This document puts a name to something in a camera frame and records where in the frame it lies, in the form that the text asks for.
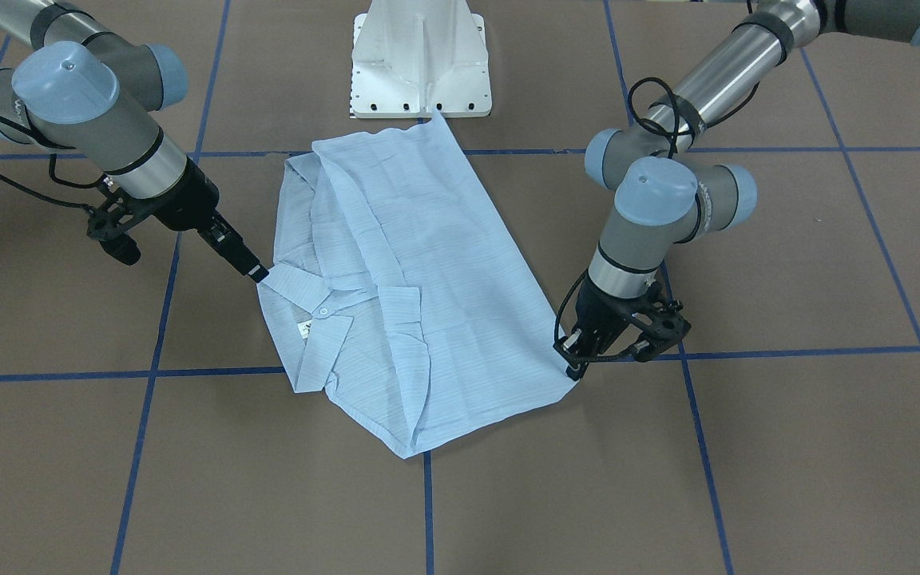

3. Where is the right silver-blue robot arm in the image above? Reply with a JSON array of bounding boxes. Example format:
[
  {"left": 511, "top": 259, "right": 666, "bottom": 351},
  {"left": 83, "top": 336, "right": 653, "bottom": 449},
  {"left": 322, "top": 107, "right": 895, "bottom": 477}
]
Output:
[{"left": 0, "top": 1, "right": 268, "bottom": 283}]

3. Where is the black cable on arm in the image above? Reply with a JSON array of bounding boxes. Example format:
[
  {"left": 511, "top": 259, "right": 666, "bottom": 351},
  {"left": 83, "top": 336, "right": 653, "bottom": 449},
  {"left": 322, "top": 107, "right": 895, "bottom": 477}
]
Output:
[
  {"left": 626, "top": 77, "right": 704, "bottom": 157},
  {"left": 0, "top": 96, "right": 109, "bottom": 212}
]

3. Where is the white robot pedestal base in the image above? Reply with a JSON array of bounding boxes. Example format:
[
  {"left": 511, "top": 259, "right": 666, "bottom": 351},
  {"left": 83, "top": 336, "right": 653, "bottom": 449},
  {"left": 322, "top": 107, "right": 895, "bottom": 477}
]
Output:
[{"left": 348, "top": 1, "right": 494, "bottom": 119}]

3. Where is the light blue button-up shirt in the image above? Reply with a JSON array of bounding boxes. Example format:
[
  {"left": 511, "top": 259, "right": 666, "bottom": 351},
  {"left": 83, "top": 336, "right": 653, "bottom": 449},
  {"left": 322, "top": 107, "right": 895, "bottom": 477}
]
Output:
[{"left": 258, "top": 113, "right": 574, "bottom": 458}]

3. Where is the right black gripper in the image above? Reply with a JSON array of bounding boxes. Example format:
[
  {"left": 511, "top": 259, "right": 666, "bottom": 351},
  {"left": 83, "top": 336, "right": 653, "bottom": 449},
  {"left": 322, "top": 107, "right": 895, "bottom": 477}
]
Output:
[{"left": 87, "top": 161, "right": 269, "bottom": 284}]

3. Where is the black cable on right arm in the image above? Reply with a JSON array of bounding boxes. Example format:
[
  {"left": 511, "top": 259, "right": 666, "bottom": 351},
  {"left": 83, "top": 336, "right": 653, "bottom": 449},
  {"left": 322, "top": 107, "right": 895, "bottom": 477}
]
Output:
[{"left": 0, "top": 96, "right": 109, "bottom": 212}]

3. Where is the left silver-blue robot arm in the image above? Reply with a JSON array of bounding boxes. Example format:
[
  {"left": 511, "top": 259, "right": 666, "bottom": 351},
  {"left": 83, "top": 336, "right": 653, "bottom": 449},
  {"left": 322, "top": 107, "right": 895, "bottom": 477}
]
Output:
[{"left": 553, "top": 1, "right": 920, "bottom": 381}]

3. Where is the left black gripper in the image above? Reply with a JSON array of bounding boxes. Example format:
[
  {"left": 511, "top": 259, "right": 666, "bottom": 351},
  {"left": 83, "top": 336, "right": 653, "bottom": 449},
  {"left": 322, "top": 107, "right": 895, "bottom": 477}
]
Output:
[{"left": 553, "top": 276, "right": 692, "bottom": 381}]

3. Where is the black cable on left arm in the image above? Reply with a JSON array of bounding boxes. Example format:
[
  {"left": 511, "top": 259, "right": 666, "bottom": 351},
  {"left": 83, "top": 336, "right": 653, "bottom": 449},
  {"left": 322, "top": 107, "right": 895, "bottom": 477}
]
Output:
[{"left": 626, "top": 77, "right": 704, "bottom": 157}]

